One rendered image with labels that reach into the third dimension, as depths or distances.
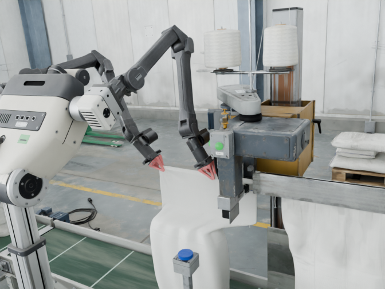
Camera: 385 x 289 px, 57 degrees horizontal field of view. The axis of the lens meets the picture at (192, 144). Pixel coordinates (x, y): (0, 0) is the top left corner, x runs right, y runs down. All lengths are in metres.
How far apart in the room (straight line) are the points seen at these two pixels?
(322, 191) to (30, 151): 1.07
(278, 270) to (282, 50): 1.09
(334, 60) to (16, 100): 5.50
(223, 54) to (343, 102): 5.02
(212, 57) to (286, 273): 1.12
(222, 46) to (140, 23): 6.41
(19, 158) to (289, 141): 0.92
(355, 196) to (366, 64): 5.02
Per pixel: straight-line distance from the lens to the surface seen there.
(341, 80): 6.42
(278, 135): 1.24
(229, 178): 1.36
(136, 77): 1.36
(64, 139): 1.34
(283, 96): 1.73
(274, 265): 1.95
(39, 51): 9.65
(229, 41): 1.56
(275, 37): 1.48
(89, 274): 2.29
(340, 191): 1.43
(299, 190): 1.46
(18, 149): 1.36
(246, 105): 1.38
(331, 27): 6.39
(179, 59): 1.62
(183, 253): 1.46
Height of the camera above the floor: 1.66
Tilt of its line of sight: 17 degrees down
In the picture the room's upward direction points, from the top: 4 degrees counter-clockwise
